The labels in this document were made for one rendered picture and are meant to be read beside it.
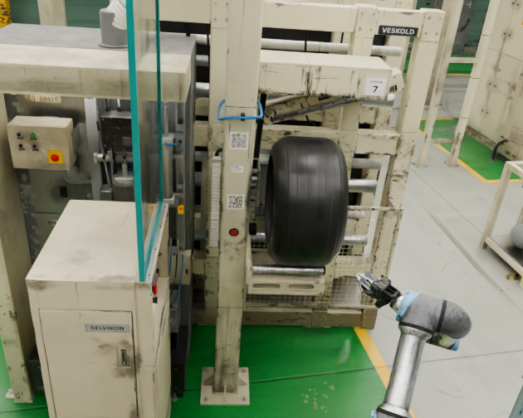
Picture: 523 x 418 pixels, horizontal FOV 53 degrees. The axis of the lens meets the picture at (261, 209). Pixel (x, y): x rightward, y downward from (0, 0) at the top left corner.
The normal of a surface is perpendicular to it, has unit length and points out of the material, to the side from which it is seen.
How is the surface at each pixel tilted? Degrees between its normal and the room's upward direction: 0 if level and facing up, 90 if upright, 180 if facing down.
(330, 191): 53
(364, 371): 0
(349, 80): 90
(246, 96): 90
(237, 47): 90
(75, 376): 90
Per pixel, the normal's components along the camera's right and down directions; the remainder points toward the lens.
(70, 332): 0.05, 0.48
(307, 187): 0.08, -0.18
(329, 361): 0.07, -0.87
